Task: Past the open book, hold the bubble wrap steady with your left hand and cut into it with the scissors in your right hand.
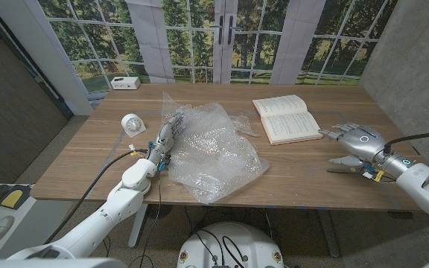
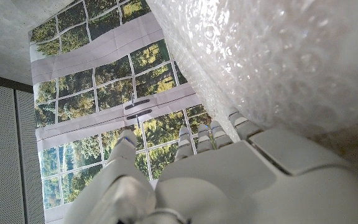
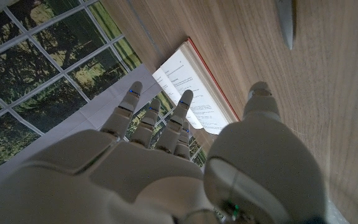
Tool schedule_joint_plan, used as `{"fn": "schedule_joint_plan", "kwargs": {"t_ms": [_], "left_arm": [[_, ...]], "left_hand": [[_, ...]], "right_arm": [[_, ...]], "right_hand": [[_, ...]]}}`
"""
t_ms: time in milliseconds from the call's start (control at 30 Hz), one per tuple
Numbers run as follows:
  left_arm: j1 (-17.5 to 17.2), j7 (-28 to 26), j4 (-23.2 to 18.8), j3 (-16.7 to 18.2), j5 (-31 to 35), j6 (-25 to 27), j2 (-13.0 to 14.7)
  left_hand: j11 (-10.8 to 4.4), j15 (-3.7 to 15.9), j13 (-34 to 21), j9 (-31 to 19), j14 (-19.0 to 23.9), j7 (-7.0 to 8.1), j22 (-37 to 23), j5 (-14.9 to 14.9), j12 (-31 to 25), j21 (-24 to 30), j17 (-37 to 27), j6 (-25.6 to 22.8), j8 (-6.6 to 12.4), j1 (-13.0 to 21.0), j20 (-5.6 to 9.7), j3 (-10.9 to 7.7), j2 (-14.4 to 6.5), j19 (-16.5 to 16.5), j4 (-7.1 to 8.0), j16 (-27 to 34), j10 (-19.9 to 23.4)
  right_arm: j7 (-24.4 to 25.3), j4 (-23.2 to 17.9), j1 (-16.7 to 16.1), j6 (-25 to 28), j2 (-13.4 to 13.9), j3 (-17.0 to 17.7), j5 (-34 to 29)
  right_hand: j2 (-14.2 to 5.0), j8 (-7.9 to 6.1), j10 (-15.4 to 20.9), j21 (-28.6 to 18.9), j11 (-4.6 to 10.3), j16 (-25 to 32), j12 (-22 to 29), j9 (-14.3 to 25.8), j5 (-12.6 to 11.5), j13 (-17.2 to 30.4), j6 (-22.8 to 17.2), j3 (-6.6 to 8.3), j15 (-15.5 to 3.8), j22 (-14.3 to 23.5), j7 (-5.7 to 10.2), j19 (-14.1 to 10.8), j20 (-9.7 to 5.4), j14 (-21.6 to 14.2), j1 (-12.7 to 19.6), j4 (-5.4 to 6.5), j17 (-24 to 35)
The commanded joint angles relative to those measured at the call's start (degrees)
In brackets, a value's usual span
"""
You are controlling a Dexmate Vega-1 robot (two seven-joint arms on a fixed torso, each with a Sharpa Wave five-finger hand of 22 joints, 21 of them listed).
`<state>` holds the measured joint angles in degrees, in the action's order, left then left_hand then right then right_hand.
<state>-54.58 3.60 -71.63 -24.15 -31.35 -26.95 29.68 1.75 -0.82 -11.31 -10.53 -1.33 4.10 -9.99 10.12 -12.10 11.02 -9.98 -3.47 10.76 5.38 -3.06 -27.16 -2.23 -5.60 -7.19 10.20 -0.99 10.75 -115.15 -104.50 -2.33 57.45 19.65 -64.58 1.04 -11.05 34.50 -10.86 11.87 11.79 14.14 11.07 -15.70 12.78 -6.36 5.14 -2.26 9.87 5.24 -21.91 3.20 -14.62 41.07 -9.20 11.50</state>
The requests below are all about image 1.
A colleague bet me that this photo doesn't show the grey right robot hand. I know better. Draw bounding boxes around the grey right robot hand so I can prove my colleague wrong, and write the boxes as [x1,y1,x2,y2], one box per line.
[318,123,388,168]

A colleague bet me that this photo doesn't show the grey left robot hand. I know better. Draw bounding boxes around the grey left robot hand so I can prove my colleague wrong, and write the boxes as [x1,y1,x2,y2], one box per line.
[156,112,186,157]

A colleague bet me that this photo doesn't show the grey scissors with yellow handles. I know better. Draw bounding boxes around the grey scissors with yellow handles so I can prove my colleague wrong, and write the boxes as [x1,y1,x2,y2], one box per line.
[325,167,366,176]

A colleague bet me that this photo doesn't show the large clear bubble wrap sheet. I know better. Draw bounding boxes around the large clear bubble wrap sheet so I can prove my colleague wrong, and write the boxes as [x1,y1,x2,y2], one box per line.
[161,91,271,205]

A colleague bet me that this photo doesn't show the open paperback book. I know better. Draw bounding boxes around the open paperback book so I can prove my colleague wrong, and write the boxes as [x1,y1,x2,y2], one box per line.
[252,94,324,146]

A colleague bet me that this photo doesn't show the small clear bubble wrap piece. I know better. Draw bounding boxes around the small clear bubble wrap piece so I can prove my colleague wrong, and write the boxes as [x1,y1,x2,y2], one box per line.
[229,113,261,138]

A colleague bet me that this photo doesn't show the white round kitchen timer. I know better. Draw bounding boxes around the white round kitchen timer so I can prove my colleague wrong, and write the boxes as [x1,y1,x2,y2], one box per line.
[121,112,147,138]

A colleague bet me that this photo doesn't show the white power socket box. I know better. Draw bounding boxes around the white power socket box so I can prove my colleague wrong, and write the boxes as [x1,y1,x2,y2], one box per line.
[109,76,142,91]

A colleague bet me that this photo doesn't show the white table leg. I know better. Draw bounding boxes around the white table leg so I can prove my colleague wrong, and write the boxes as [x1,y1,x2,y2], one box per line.
[127,203,149,249]

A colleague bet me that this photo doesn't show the grey table leg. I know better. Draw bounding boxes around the grey table leg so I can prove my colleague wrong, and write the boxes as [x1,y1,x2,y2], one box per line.
[317,208,341,258]

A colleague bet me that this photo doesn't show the printed forest window backdrop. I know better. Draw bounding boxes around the printed forest window backdrop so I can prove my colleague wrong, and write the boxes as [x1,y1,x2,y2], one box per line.
[0,0,400,116]

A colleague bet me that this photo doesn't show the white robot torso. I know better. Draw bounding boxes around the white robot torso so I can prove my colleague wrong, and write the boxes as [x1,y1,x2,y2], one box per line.
[177,221,285,268]

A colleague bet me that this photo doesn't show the white floor mat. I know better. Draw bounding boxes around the white floor mat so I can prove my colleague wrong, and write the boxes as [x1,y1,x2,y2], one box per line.
[0,182,36,261]

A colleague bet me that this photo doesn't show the dark brown door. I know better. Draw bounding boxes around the dark brown door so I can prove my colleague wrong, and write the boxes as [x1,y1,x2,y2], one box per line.
[0,7,70,183]

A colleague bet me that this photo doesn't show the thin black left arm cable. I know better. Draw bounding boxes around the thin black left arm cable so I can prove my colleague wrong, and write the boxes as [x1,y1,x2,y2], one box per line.
[134,167,163,261]

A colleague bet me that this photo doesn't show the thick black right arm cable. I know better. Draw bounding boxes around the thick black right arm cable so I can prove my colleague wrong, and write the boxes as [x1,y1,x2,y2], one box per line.
[383,130,429,154]

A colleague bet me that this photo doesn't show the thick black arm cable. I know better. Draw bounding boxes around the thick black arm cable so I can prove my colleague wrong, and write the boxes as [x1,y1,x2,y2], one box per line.
[43,148,148,246]
[383,130,429,154]

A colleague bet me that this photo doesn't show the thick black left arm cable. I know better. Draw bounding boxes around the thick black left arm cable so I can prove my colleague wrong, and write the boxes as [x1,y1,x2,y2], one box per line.
[43,148,148,246]

